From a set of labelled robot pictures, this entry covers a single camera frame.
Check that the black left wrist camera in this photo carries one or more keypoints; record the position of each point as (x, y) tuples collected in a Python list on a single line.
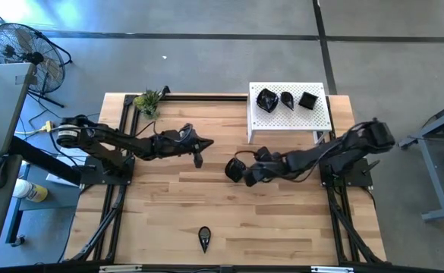
[(170, 135)]

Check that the black floor fan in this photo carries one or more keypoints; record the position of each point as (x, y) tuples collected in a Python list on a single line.
[(33, 57)]

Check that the light grey panel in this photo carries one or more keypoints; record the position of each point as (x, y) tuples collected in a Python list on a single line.
[(1, 106)]

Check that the black desk support bar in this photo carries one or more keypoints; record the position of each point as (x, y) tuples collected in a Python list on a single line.
[(43, 161)]

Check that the white and yellow bottle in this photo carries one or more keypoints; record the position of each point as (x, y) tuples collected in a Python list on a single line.
[(32, 191)]

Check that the white perforated metal shelf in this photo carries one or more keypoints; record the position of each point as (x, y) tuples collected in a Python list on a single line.
[(282, 121)]

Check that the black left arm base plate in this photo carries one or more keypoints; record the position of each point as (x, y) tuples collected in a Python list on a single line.
[(92, 178)]

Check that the blue desk leg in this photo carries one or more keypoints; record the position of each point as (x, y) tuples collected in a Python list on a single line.
[(14, 223)]

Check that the green succulent plant in pot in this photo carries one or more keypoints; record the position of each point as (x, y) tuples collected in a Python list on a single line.
[(149, 102)]

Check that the white paper sheet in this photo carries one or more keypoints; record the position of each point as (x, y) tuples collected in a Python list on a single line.
[(66, 167)]

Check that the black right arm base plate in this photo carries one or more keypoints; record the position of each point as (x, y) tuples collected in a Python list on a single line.
[(358, 181)]

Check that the black leaf-shaped mini plate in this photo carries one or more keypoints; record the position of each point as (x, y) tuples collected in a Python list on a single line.
[(267, 101), (233, 169)]

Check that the silver metal bracket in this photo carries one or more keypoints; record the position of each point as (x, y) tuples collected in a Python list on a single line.
[(331, 269), (121, 268)]

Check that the black teardrop mini plate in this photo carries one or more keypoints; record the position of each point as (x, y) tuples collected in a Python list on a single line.
[(204, 236), (287, 99)]

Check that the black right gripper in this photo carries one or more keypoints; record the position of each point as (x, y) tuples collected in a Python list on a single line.
[(269, 168)]

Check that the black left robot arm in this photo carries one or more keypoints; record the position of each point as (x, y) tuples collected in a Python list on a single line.
[(104, 140)]

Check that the grey metal table frame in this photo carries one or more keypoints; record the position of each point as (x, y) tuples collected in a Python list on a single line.
[(437, 178)]

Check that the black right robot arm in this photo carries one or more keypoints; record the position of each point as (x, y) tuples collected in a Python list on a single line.
[(320, 155)]

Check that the black square mini plate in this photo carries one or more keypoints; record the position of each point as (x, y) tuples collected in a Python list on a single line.
[(308, 101)]

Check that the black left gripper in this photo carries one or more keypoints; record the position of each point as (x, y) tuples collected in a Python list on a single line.
[(172, 146)]

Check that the black aluminium rig frame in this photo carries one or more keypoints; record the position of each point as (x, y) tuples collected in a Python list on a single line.
[(206, 98)]

